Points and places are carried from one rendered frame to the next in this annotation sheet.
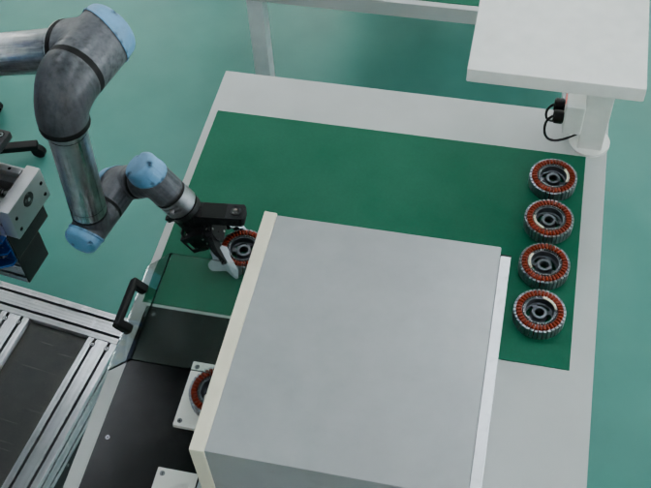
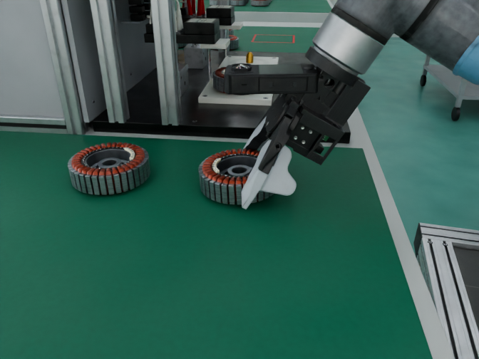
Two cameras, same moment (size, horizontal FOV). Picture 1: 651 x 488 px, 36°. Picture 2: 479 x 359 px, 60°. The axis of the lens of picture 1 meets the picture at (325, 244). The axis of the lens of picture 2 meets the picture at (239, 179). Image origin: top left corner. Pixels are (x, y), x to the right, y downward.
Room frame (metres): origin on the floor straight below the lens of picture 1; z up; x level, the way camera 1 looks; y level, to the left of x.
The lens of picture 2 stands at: (1.89, 0.11, 1.05)
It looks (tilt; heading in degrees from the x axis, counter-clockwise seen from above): 29 degrees down; 172
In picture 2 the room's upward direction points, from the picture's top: straight up
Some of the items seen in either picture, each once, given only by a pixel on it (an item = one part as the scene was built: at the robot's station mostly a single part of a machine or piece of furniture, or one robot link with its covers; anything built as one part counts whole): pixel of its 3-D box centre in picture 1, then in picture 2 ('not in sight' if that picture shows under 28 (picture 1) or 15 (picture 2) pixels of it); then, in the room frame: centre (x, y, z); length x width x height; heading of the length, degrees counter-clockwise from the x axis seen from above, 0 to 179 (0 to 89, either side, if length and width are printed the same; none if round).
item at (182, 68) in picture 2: not in sight; (173, 78); (0.96, 0.10, 0.80); 0.07 x 0.05 x 0.06; 165
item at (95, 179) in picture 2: not in sight; (110, 167); (1.32, 0.01, 0.77); 0.11 x 0.11 x 0.04
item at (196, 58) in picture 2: not in sight; (196, 55); (0.73, 0.16, 0.80); 0.07 x 0.05 x 0.06; 165
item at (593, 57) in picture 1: (547, 97); not in sight; (1.60, -0.52, 0.98); 0.37 x 0.35 x 0.46; 165
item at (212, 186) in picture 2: (243, 252); (239, 174); (1.38, 0.19, 0.77); 0.11 x 0.11 x 0.04
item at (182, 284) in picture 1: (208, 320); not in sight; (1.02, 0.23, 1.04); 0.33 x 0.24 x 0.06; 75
